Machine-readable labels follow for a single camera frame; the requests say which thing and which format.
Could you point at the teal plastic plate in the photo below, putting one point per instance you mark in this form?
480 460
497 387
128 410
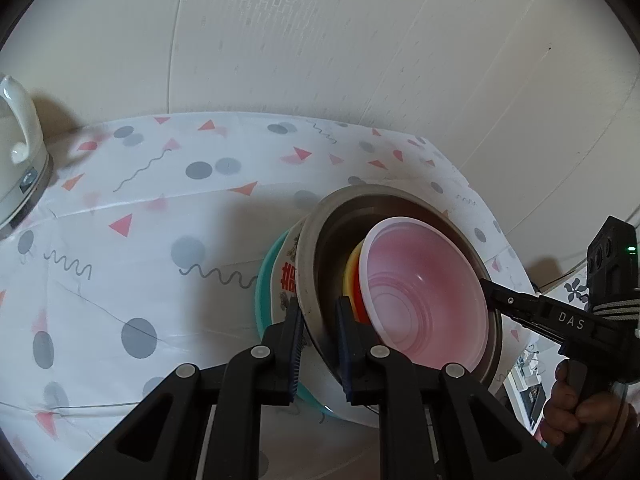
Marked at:
262 300

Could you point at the yellow plastic bowl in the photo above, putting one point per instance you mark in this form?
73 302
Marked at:
351 280

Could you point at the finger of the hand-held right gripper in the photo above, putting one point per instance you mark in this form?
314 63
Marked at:
520 305
547 330

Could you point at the person's right hand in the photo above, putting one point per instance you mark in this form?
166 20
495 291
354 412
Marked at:
600 415

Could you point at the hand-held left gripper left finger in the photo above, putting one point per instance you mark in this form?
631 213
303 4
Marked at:
296 350

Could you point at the white floral ceramic kettle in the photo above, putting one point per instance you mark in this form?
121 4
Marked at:
17 170

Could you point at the white plate floral red rim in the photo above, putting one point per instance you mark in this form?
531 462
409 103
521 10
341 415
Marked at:
287 280

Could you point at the stainless steel bowl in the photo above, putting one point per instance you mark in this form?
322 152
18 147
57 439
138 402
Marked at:
340 240

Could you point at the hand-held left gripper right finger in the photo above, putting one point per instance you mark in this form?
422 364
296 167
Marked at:
344 350

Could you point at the red plastic bowl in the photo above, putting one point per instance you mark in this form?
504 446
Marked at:
425 290

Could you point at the white electronic device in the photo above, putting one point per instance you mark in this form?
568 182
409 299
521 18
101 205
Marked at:
525 385

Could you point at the white patterned tablecloth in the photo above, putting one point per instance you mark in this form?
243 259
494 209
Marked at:
150 185

